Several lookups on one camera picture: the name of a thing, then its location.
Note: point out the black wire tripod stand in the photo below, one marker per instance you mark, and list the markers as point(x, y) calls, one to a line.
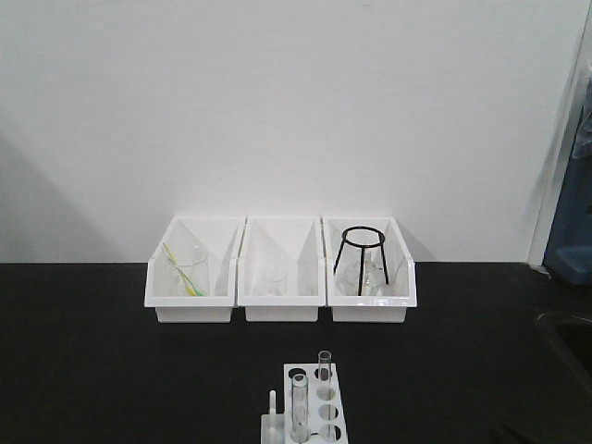
point(363, 248)

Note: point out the blue grey drying pegboard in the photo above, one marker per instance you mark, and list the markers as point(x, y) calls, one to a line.
point(568, 253)

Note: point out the middle white storage bin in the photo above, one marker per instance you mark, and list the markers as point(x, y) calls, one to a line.
point(295, 243)

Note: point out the left white storage bin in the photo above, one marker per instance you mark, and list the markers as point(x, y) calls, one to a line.
point(221, 237)

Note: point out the clear glass test tube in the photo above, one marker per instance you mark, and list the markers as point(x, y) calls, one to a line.
point(324, 375)
point(299, 408)

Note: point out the right white storage bin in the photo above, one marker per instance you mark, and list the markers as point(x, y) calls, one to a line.
point(391, 303)

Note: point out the white storage bin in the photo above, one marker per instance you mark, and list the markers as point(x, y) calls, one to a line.
point(391, 303)
point(295, 243)
point(221, 237)

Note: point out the small clear glass flask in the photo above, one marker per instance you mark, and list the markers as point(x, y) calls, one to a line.
point(274, 281)

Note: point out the black lab sink basin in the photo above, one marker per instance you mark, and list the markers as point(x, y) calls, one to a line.
point(569, 335)

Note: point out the clear conical glass flask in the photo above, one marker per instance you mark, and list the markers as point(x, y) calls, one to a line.
point(351, 283)

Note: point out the clear glass beaker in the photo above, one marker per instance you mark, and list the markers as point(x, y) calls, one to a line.
point(194, 261)

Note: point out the yellow green stirring rod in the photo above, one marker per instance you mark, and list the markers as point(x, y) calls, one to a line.
point(190, 288)

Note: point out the white test tube rack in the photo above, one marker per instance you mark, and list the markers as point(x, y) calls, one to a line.
point(326, 419)

